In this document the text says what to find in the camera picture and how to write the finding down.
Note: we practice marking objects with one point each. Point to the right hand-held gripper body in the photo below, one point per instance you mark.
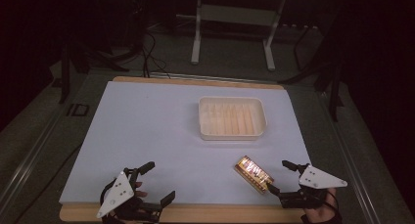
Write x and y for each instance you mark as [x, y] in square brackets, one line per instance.
[318, 179]

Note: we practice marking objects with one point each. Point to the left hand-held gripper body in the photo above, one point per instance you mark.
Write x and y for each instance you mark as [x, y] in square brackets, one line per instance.
[115, 193]

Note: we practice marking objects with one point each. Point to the gold striped snack packet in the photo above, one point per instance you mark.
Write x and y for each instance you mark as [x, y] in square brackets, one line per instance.
[253, 173]

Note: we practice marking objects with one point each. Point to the person's left hand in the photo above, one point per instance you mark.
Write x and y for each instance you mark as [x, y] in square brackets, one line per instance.
[141, 194]

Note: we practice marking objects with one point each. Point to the person's right hand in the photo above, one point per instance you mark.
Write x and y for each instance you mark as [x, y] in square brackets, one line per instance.
[321, 214]

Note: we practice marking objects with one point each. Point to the white table mat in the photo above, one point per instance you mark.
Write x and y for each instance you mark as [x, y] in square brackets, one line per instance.
[147, 136]

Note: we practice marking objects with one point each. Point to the wooden table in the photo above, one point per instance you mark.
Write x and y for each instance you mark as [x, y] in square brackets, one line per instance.
[202, 213]

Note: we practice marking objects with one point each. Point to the white plastic tray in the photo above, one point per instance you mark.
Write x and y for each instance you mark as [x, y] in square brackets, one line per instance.
[230, 119]

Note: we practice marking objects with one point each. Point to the black stand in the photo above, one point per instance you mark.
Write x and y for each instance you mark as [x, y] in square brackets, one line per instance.
[65, 74]
[332, 87]

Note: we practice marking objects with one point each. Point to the metal floor rail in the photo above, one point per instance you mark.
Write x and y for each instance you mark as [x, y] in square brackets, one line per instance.
[26, 167]
[354, 165]

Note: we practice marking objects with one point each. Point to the black floor bracket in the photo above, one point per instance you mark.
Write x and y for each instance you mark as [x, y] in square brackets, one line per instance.
[78, 110]

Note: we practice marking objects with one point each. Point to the white metal stand frame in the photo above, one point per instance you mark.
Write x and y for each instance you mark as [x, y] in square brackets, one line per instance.
[195, 38]

